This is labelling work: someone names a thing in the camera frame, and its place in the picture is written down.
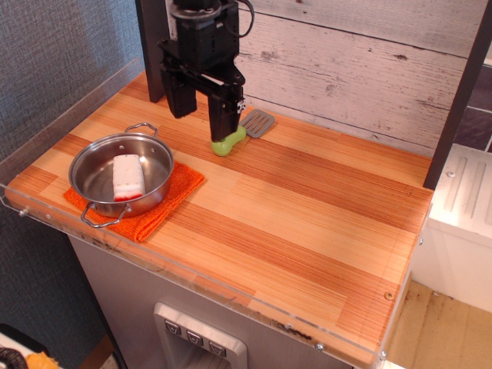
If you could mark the white red sponge block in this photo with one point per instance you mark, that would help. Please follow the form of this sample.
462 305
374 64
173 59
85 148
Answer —
128 179

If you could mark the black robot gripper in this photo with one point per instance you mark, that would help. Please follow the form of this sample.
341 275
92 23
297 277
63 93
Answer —
201 58

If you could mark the grey toy fridge cabinet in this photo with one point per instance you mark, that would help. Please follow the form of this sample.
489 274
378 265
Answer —
127 294

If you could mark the yellow object bottom left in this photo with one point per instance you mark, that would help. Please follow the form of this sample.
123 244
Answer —
41 361

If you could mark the white ribbed appliance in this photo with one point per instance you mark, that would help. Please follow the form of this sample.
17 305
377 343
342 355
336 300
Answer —
454 254

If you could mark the dark vertical post right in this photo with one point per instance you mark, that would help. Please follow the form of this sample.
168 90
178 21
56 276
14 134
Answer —
465 88

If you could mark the green handled grey spatula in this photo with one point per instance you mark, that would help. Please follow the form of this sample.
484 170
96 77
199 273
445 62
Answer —
254 125

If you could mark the silver dispenser panel with buttons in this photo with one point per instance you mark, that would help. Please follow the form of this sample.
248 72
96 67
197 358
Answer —
190 343

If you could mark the clear acrylic table guard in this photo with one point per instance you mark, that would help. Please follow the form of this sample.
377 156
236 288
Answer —
307 230

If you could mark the orange knitted cloth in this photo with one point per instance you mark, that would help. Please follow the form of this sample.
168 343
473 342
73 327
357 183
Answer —
184 181

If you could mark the stainless steel pot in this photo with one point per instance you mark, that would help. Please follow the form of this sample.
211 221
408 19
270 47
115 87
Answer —
91 172

